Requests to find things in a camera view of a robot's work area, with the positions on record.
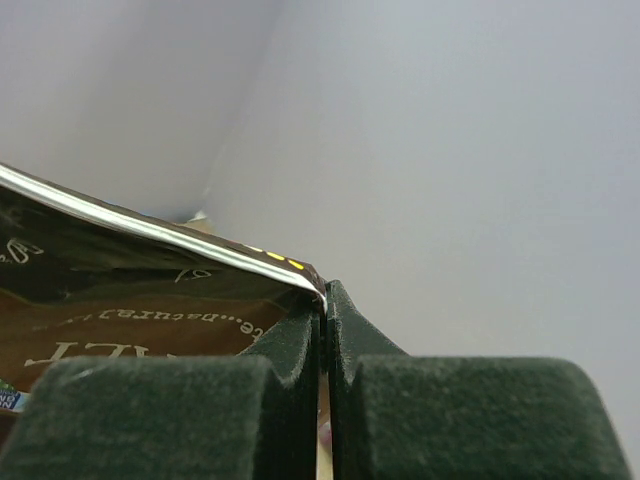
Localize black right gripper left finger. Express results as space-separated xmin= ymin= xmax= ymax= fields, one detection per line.
xmin=1 ymin=300 xmax=320 ymax=479

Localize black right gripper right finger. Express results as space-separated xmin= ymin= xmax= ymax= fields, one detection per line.
xmin=324 ymin=280 xmax=631 ymax=479

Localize brown sea salt chips bag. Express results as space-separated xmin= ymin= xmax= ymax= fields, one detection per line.
xmin=1 ymin=166 xmax=328 ymax=437

